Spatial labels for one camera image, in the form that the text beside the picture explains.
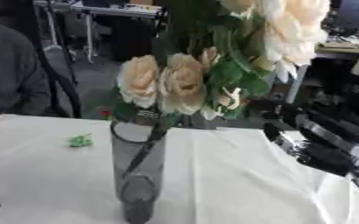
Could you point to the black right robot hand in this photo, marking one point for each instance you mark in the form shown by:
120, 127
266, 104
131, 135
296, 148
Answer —
323, 157

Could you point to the large cream flower with leaves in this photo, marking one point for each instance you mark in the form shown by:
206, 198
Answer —
295, 32

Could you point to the grey glass cylinder vase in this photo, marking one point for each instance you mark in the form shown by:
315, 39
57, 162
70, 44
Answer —
136, 163

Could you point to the small green leaf piece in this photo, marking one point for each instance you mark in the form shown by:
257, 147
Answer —
80, 141

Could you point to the cluttered wooden desk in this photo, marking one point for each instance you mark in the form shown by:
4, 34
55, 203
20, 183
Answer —
346, 43

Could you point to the person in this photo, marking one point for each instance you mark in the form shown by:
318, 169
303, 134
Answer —
9, 70

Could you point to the dark monitor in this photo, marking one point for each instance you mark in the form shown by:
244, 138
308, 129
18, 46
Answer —
357, 13

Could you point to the small cream rosebud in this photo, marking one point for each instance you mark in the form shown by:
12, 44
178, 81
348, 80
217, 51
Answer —
208, 57

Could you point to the white background table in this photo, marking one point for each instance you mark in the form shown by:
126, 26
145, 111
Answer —
111, 10

